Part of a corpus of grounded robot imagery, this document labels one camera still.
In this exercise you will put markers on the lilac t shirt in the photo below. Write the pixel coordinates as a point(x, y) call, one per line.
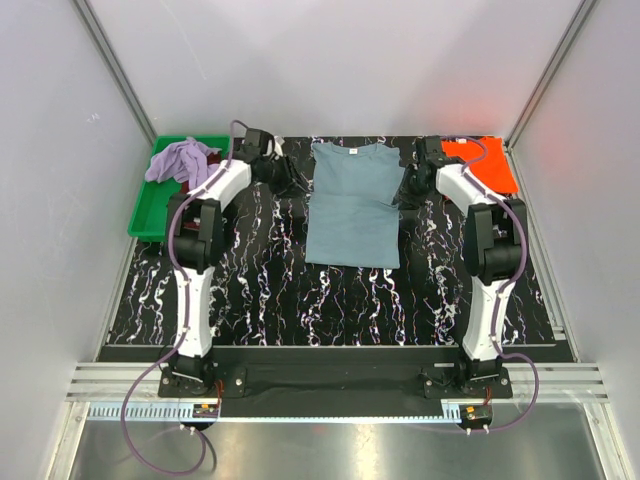
point(183, 161)

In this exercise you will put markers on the right corner frame post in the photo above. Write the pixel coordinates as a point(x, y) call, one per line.
point(568, 39)

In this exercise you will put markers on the left corner frame post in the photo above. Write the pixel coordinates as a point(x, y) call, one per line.
point(106, 51)

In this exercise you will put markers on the grey blue t shirt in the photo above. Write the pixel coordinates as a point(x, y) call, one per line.
point(353, 220)

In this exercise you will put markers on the white slotted cable duct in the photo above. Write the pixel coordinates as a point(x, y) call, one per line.
point(229, 412)

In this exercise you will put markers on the green plastic bin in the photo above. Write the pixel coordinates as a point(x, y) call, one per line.
point(149, 217)

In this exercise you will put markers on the folded orange t shirt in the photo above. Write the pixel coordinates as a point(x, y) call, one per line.
point(493, 169)

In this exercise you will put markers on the dark red t shirt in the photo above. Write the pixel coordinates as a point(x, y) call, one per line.
point(213, 162)

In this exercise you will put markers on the corner frame post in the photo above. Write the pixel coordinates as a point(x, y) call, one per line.
point(568, 39)
point(106, 51)

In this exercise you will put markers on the aluminium frame rail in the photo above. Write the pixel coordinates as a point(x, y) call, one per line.
point(558, 382)

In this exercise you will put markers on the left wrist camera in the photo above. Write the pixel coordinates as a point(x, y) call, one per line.
point(275, 147)

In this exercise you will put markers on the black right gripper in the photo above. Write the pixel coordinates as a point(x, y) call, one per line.
point(403, 194)

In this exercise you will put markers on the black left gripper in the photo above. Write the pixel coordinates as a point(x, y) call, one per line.
point(289, 182)

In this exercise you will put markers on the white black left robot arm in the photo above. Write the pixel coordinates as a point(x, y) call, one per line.
point(195, 244)

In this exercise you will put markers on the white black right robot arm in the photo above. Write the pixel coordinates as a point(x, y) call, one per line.
point(495, 252)

